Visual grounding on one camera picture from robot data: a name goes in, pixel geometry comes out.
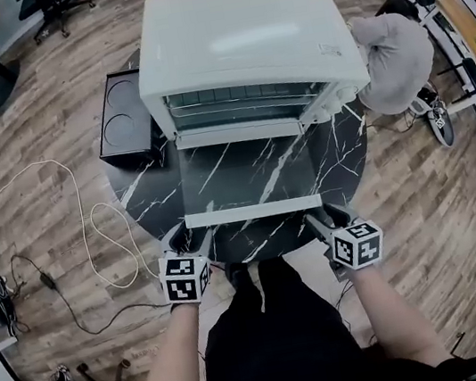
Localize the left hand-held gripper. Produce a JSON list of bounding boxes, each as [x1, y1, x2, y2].
[[152, 217, 226, 310]]

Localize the rectangular wooden white-legged table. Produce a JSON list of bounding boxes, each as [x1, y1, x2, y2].
[[415, 0, 476, 118]]

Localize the person's left forearm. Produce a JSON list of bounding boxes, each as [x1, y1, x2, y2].
[[125, 300, 213, 381]]

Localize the black oval board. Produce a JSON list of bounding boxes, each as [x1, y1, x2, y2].
[[423, 98, 458, 151]]

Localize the black cable with adapter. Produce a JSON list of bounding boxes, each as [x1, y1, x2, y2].
[[6, 229, 176, 349]]

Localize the black marble round table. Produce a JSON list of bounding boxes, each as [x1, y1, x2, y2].
[[82, 12, 387, 284]]

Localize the black headrest office chair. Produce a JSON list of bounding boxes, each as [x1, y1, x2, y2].
[[14, 0, 102, 47]]

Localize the black rectangular box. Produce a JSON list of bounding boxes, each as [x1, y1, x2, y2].
[[86, 64, 173, 178]]

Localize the person's black clothing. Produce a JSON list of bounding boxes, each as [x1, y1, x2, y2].
[[119, 224, 476, 381]]

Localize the person's right forearm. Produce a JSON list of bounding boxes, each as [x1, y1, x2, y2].
[[347, 253, 459, 381]]

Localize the white glass oven door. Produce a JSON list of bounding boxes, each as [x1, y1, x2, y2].
[[169, 109, 326, 233]]

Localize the long white cable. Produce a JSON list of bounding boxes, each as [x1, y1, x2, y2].
[[0, 142, 167, 310]]

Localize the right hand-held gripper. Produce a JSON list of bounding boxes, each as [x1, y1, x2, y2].
[[302, 195, 391, 287]]

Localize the white toaster oven housing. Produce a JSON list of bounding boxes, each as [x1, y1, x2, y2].
[[123, 0, 378, 153]]

